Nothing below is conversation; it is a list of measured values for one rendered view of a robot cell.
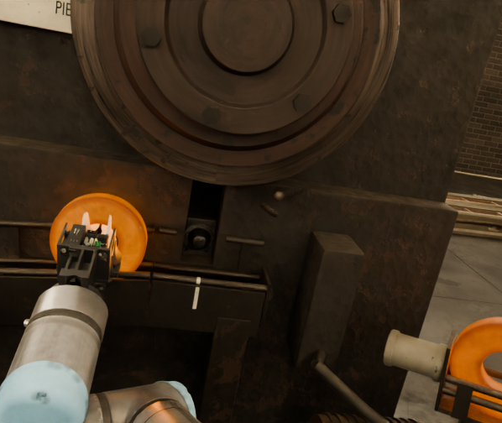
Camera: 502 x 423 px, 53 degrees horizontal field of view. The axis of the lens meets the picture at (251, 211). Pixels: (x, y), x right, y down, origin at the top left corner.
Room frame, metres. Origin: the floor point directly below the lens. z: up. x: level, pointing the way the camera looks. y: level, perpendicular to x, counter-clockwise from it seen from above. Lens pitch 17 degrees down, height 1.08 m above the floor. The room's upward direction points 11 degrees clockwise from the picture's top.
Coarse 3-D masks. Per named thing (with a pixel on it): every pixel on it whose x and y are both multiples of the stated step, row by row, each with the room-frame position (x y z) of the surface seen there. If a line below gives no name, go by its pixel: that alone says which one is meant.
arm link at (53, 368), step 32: (32, 320) 0.52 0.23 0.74; (64, 320) 0.51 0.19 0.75; (32, 352) 0.46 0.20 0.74; (64, 352) 0.47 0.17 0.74; (96, 352) 0.51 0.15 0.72; (32, 384) 0.42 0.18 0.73; (64, 384) 0.44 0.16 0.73; (0, 416) 0.42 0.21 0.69; (32, 416) 0.42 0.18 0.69; (64, 416) 0.43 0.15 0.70
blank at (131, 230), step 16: (64, 208) 0.76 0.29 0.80; (80, 208) 0.76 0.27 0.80; (96, 208) 0.76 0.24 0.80; (112, 208) 0.77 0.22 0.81; (128, 208) 0.77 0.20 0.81; (64, 224) 0.75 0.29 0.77; (80, 224) 0.76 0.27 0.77; (112, 224) 0.77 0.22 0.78; (128, 224) 0.77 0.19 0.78; (144, 224) 0.80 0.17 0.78; (128, 240) 0.77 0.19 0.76; (144, 240) 0.78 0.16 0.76; (128, 256) 0.77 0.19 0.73
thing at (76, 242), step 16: (64, 240) 0.66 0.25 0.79; (80, 240) 0.64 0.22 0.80; (96, 240) 0.66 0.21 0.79; (112, 240) 0.65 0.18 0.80; (64, 256) 0.63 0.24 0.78; (80, 256) 0.61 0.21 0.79; (96, 256) 0.62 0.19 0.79; (64, 272) 0.57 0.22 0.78; (80, 272) 0.58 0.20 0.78; (96, 272) 0.64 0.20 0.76; (96, 288) 0.65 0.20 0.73
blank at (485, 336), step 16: (480, 320) 0.72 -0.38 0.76; (496, 320) 0.70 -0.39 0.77; (464, 336) 0.70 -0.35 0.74; (480, 336) 0.69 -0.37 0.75; (496, 336) 0.68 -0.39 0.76; (464, 352) 0.69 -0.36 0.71; (480, 352) 0.68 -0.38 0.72; (464, 368) 0.69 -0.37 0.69; (480, 368) 0.68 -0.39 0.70; (496, 384) 0.69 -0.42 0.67; (496, 400) 0.67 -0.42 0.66; (496, 416) 0.66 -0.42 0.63
